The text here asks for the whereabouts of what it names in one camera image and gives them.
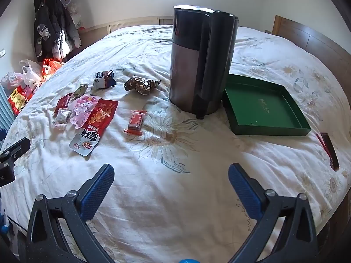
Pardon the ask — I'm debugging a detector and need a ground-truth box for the black puffer jacket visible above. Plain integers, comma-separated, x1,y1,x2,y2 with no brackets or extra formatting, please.
45,0,83,61

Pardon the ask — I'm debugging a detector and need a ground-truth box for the dark red flat case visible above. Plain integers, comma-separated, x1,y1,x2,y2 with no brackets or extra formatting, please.
315,132,340,171

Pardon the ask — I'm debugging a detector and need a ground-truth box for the white plastic bag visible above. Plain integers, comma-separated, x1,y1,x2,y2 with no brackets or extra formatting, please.
19,59,43,87

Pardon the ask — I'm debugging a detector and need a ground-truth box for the small olive candy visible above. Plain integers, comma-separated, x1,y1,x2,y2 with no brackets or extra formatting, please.
74,84,89,97

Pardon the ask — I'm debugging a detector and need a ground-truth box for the pink cartoon snack packet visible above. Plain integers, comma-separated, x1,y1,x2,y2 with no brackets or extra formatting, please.
67,94,100,129

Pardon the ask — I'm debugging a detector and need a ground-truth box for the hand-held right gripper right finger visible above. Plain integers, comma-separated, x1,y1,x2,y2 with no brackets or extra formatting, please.
228,163,320,263

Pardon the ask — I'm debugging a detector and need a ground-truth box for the wooden headboard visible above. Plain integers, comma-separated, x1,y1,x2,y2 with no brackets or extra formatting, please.
265,15,351,85

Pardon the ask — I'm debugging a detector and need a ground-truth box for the wooden slatted cabinet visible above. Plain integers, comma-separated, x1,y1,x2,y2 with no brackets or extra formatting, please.
78,16,174,48

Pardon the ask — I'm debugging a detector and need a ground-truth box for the red plastic bag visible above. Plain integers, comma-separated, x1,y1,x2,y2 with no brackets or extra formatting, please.
41,58,65,77

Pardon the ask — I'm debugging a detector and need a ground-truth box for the small red packet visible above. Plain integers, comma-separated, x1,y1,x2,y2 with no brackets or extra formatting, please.
53,92,73,114

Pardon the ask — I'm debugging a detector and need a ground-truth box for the large red snack packet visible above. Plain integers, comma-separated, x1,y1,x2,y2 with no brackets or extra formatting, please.
69,98,119,156

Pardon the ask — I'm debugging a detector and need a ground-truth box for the red and yellow snack box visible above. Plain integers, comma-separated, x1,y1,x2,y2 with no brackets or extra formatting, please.
8,85,33,116

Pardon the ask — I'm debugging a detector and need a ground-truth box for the pink plastic bag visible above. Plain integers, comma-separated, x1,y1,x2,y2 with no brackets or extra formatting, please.
0,72,24,89

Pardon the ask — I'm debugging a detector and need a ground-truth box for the brown snack packet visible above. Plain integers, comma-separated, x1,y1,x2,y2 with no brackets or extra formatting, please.
124,75,162,96

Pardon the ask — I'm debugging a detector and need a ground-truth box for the bed with floral quilt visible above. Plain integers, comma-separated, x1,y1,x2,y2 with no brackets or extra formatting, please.
0,25,351,263

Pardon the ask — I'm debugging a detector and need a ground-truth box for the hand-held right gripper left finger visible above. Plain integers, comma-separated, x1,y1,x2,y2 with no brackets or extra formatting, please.
26,163,116,263

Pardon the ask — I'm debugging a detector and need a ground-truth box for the black and grey thermos jug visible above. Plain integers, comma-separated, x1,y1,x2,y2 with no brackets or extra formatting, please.
168,5,238,119

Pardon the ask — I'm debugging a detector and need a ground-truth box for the red candy bar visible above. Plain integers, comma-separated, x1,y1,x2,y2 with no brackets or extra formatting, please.
123,110,147,136

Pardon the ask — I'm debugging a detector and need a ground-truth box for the white ribbed radiator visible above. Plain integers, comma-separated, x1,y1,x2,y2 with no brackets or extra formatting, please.
0,84,15,128

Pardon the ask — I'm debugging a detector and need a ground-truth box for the green cardboard tray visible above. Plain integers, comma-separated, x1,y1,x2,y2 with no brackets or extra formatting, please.
222,73,312,137

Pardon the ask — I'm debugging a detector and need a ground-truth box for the camouflage print jacket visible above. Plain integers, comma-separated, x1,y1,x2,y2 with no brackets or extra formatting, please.
33,0,59,59

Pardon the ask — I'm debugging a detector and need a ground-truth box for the pale pink hanging bag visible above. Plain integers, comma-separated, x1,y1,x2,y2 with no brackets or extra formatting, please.
67,3,83,30

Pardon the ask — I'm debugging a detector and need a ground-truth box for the white and blue wafer packet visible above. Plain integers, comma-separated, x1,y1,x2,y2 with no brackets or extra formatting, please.
92,71,117,89

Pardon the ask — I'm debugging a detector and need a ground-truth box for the clear printed candy packet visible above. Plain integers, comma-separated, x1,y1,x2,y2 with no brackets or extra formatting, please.
52,108,72,129

